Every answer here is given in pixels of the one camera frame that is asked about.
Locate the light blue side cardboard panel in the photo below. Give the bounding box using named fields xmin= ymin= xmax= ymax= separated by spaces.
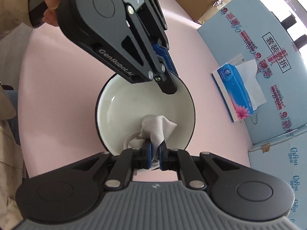
xmin=249 ymin=125 xmax=306 ymax=229

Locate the beige jacket sleeve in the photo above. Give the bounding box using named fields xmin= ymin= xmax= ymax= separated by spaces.
xmin=1 ymin=0 xmax=31 ymax=229

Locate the beige cleaning cloth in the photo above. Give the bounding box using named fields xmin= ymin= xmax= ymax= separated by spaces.
xmin=123 ymin=115 xmax=177 ymax=170

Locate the black device on windowsill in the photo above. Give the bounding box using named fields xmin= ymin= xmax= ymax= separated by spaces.
xmin=281 ymin=14 xmax=306 ymax=50

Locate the blue tissue box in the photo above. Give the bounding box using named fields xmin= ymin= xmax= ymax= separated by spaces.
xmin=211 ymin=60 xmax=266 ymax=122

